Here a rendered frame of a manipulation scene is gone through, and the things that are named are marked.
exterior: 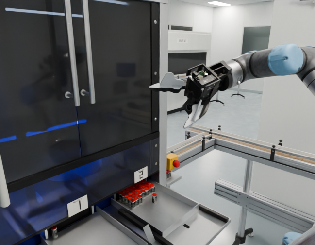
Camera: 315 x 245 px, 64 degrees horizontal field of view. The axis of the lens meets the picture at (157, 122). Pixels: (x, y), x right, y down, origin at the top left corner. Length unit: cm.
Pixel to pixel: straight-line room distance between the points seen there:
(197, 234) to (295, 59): 77
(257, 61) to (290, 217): 145
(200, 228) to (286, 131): 148
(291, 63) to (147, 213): 87
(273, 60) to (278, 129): 177
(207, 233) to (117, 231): 38
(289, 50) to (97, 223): 97
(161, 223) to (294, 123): 158
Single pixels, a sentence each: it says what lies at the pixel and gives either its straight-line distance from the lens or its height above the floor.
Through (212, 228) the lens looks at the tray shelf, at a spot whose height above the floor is 88.
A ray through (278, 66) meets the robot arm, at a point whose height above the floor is 157.
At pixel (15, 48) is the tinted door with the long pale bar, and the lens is 86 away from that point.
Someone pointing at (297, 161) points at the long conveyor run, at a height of 93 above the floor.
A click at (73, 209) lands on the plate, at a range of 108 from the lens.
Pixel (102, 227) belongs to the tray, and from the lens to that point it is 118.
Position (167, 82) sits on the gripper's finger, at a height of 153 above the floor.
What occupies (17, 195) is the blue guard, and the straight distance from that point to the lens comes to 95.
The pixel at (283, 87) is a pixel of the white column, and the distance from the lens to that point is 237.
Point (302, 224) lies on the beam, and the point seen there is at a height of 50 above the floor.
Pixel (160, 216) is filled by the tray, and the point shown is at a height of 88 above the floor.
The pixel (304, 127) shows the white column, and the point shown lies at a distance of 238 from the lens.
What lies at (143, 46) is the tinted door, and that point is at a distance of 113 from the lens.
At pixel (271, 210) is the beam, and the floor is 50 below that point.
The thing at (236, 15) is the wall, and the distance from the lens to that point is 989.
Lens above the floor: 162
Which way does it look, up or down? 17 degrees down
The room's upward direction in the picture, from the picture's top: straight up
